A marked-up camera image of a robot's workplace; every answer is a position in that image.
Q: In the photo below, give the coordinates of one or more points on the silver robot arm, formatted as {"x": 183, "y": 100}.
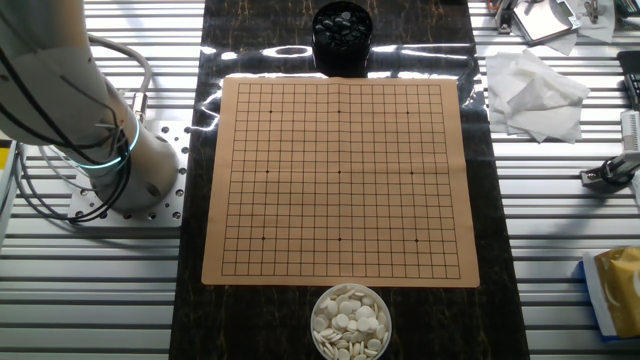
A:
{"x": 50, "y": 75}

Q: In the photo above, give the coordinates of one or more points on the tan go board mat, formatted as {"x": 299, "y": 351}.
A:
{"x": 340, "y": 200}

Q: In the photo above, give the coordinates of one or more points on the black bowl of black stones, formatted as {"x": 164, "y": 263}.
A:
{"x": 342, "y": 50}

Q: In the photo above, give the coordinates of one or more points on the white bowl of white stones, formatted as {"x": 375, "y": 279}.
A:
{"x": 350, "y": 325}

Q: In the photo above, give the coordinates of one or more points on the black marble pattern mat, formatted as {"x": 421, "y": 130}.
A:
{"x": 200, "y": 320}

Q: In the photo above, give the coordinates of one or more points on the pile of white tissues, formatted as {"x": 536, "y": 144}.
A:
{"x": 535, "y": 100}

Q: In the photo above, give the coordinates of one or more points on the black and silver tool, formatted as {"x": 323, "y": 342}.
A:
{"x": 607, "y": 175}

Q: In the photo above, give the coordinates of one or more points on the colourful block pattern cloth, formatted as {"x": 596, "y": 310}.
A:
{"x": 4, "y": 155}

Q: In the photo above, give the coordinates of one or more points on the white tissue sheet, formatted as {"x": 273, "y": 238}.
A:
{"x": 600, "y": 30}

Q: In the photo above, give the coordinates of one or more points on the yellow tissue pack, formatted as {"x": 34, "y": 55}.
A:
{"x": 622, "y": 295}

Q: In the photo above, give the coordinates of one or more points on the black keyboard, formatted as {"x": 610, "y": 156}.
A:
{"x": 632, "y": 65}

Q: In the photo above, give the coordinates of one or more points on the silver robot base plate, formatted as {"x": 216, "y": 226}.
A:
{"x": 169, "y": 204}

